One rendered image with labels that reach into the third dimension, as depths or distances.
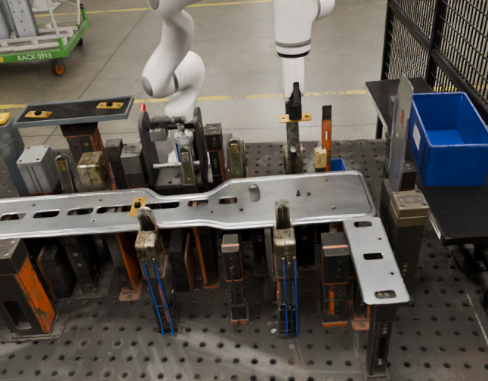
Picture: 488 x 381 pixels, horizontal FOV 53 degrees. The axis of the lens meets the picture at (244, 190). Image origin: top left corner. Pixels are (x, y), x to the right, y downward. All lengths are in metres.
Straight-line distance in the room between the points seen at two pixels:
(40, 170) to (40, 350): 0.53
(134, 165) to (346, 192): 0.65
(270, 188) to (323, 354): 0.48
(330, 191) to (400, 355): 0.48
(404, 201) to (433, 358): 0.42
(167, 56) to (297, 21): 0.63
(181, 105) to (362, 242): 0.88
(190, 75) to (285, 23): 0.70
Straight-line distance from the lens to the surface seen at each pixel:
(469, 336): 1.51
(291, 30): 1.14
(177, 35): 1.58
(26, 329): 1.61
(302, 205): 1.37
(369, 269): 1.20
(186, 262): 1.50
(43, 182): 1.63
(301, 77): 1.17
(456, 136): 1.66
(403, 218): 1.31
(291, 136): 1.47
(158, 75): 1.71
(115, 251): 1.51
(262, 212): 1.36
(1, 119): 1.80
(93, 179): 1.57
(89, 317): 1.61
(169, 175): 1.62
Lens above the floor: 1.86
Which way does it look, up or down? 36 degrees down
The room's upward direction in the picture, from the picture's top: 6 degrees counter-clockwise
